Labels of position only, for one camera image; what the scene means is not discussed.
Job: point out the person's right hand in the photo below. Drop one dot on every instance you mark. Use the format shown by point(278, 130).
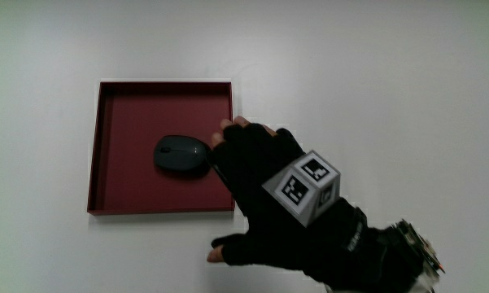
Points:
point(264, 203)

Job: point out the black computer mouse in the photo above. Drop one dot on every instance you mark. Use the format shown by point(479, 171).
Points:
point(179, 152)

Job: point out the dark red square plate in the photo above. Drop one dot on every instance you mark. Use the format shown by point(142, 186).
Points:
point(130, 122)

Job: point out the person's right forearm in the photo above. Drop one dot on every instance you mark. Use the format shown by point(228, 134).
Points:
point(386, 256)

